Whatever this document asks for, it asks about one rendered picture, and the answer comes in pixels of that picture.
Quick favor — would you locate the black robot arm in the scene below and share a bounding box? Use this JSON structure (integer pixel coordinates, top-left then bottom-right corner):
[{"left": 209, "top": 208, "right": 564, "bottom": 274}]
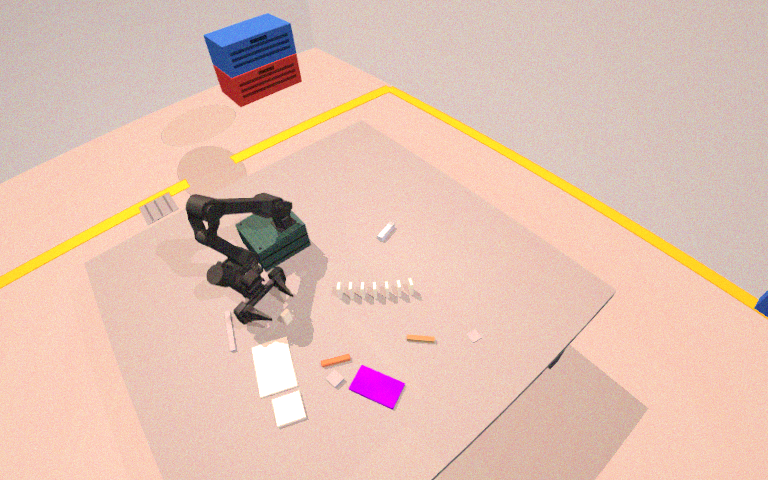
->
[{"left": 185, "top": 193, "right": 297, "bottom": 295}]

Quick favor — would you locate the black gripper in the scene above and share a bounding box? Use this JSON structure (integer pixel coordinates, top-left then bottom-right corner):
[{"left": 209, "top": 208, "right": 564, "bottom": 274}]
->
[{"left": 233, "top": 267, "right": 294, "bottom": 325}]

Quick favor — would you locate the magenta flat rectangular block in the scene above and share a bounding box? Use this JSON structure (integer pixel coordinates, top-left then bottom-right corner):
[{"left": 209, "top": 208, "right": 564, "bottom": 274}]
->
[{"left": 349, "top": 365, "right": 405, "bottom": 409}]

